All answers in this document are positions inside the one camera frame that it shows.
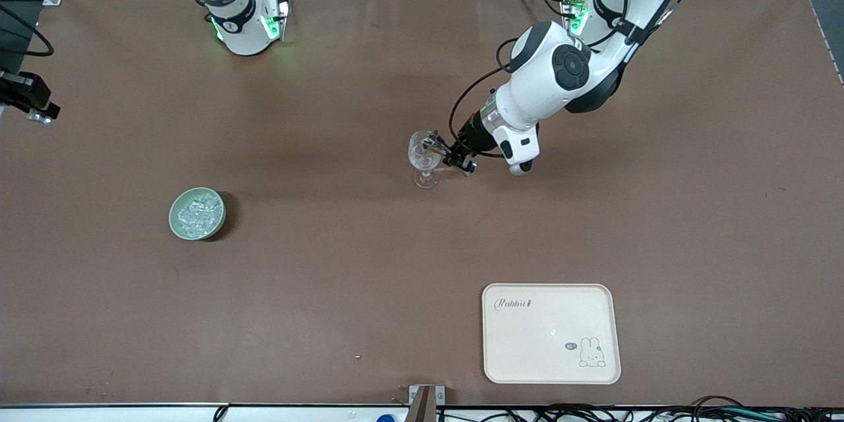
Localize brown camera post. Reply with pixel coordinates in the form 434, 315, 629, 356
405, 386, 437, 422

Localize tangled black floor cables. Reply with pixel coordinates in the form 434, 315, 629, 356
437, 396, 844, 422

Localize grey metal bracket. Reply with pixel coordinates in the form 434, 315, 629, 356
408, 384, 446, 408

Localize clear wine glass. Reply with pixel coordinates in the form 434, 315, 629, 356
407, 131, 442, 189

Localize cream rabbit print tray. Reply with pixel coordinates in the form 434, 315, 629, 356
482, 283, 622, 385

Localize green ceramic bowl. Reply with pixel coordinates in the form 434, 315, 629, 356
168, 187, 227, 241

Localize brown table cover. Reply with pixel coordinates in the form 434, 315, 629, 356
0, 0, 844, 407

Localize clear ice cubes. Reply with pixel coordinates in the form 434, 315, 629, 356
177, 192, 222, 235

